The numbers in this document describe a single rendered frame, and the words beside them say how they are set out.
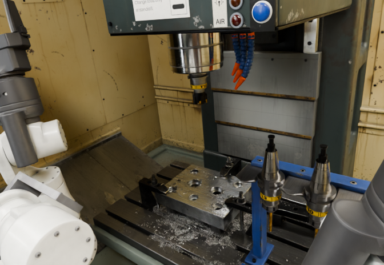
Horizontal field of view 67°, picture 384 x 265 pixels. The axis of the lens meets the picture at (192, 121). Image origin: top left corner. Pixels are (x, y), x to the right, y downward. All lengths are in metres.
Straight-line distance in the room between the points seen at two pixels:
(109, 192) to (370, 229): 1.53
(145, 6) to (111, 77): 1.28
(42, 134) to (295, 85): 0.92
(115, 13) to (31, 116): 0.32
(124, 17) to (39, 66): 1.01
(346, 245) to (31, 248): 0.24
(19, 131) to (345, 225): 0.50
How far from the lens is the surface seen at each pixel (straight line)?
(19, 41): 0.62
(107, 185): 1.72
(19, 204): 0.36
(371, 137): 1.67
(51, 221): 0.30
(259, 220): 0.87
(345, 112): 1.26
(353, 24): 1.19
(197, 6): 0.60
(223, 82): 1.35
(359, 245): 0.23
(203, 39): 0.79
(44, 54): 1.71
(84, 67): 1.83
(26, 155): 0.58
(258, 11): 0.53
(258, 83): 1.27
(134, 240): 1.08
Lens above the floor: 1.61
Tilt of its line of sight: 21 degrees down
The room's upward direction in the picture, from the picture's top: 6 degrees counter-clockwise
